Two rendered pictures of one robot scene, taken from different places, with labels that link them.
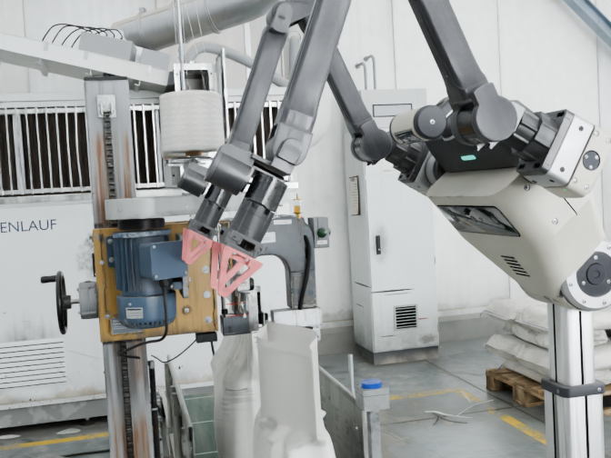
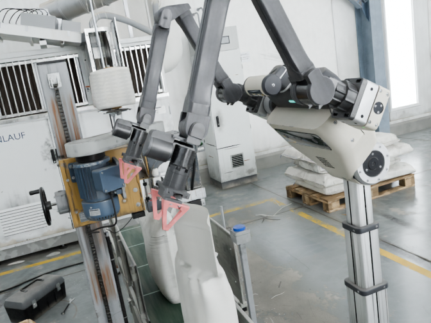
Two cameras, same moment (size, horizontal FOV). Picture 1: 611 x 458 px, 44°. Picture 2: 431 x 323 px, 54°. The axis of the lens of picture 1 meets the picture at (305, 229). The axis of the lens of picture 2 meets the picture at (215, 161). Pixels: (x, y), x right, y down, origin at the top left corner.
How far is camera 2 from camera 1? 27 cm
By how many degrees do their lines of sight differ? 10
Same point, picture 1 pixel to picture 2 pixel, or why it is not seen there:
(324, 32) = (210, 47)
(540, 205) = (343, 132)
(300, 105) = (200, 99)
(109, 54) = (41, 25)
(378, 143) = (233, 91)
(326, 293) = not seen: hidden behind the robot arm
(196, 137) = (118, 99)
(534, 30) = not seen: outside the picture
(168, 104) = (97, 79)
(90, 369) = (60, 217)
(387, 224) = (222, 108)
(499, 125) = (324, 95)
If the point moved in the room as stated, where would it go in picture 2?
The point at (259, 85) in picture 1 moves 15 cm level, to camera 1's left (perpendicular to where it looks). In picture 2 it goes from (156, 64) to (115, 70)
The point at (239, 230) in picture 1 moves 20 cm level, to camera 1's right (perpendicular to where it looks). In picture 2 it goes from (170, 185) to (250, 170)
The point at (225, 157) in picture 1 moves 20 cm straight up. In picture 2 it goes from (156, 140) to (139, 54)
